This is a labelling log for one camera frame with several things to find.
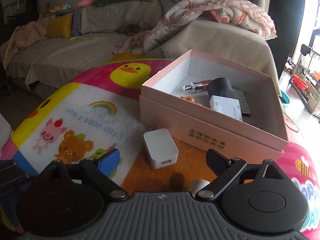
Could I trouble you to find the red lighter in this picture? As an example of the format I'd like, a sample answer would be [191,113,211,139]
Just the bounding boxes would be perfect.
[181,96,203,106]

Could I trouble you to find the black plug adapter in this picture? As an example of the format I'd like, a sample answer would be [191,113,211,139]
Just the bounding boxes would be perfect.
[207,77,236,99]

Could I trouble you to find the pink plush toy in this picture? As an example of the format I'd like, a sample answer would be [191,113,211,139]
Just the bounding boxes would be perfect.
[77,0,97,8]

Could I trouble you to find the beige covered sofa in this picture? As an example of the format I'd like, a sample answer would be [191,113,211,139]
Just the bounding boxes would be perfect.
[5,0,278,96]

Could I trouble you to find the red lip gloss tube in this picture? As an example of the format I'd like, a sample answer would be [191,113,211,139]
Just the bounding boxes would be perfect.
[183,80,211,93]

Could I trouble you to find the floral pink blanket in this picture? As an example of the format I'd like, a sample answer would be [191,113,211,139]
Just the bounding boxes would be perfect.
[110,0,277,55]

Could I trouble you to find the red plastic basin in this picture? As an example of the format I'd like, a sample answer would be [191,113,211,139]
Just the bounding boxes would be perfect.
[292,74,308,91]

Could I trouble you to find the peach cloth on sofa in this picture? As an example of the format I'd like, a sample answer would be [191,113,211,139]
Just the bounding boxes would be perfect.
[3,21,47,69]

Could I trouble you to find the metal shelf rack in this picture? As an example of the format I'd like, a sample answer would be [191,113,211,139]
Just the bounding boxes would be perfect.
[290,44,319,119]

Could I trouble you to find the pink cardboard box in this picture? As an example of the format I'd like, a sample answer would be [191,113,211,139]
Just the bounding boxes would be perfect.
[139,50,288,163]

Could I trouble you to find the yellow cushion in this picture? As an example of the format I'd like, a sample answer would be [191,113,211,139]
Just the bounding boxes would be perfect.
[47,12,73,38]

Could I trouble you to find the white usb wall charger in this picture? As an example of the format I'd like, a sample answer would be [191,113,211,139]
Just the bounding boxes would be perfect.
[143,128,179,169]

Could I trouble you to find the white battery charger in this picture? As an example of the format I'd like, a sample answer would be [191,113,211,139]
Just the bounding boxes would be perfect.
[209,95,243,121]

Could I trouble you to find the colourful cartoon play mat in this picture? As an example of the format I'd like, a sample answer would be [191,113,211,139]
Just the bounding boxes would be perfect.
[1,59,319,239]

